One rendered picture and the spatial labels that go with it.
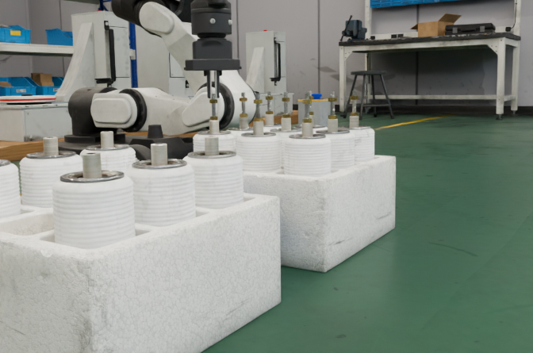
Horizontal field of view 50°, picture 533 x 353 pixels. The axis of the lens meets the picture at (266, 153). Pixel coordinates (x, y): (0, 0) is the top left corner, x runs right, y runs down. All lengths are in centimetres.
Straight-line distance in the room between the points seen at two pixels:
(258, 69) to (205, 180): 415
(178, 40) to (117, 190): 109
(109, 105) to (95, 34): 178
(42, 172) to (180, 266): 30
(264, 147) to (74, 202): 58
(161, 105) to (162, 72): 219
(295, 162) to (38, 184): 48
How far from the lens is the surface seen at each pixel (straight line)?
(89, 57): 367
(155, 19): 180
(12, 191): 91
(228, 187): 87
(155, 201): 78
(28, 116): 322
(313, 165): 114
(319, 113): 158
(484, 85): 631
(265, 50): 506
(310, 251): 113
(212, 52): 128
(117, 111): 191
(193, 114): 168
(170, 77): 400
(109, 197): 70
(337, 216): 115
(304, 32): 712
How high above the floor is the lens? 36
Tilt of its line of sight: 7 degrees down
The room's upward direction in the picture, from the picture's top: 1 degrees counter-clockwise
